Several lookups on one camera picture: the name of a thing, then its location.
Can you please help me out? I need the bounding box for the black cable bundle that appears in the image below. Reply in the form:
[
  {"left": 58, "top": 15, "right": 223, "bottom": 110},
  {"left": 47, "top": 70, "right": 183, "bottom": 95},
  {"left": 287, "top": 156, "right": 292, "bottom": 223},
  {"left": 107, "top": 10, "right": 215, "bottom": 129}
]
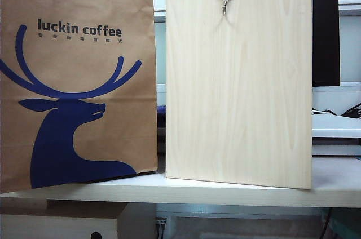
[{"left": 340, "top": 103, "right": 361, "bottom": 118}]

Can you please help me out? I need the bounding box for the black monitor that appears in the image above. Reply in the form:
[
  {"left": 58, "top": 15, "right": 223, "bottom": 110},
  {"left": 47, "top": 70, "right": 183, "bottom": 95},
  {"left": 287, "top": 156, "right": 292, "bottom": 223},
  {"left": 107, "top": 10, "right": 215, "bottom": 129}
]
[{"left": 312, "top": 0, "right": 341, "bottom": 87}]

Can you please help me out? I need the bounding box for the white power socket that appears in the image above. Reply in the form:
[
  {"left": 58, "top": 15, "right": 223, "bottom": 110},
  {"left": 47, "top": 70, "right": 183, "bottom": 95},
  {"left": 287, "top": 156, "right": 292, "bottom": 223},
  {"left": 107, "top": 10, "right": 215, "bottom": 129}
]
[{"left": 155, "top": 218, "right": 168, "bottom": 233}]

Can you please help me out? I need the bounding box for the light wooden board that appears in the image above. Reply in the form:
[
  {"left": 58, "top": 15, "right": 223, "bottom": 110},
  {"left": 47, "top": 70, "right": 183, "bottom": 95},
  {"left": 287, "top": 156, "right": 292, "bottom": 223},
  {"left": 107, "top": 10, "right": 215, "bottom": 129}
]
[{"left": 165, "top": 0, "right": 314, "bottom": 191}]

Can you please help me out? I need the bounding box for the white shelf unit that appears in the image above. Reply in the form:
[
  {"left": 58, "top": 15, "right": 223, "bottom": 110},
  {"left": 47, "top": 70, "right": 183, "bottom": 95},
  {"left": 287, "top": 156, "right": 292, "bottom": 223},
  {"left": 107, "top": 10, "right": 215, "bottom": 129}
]
[{"left": 311, "top": 109, "right": 361, "bottom": 157}]

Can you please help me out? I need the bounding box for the brown luckin coffee paper bag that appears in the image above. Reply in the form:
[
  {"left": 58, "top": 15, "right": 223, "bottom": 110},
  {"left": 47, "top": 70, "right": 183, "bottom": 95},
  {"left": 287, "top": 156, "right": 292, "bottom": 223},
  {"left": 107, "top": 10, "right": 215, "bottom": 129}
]
[{"left": 0, "top": 0, "right": 159, "bottom": 194}]

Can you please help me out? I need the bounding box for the white cabinet with hole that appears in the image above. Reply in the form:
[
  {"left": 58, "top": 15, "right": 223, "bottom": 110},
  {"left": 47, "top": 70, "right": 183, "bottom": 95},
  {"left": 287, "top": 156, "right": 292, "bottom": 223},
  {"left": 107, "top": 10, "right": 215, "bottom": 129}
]
[{"left": 0, "top": 199, "right": 127, "bottom": 239}]

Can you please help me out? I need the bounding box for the dark blue chair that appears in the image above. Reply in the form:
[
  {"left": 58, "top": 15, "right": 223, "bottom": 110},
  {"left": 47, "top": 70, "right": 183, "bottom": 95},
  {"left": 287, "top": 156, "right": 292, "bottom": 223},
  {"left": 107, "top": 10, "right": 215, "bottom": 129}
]
[{"left": 156, "top": 105, "right": 167, "bottom": 152}]

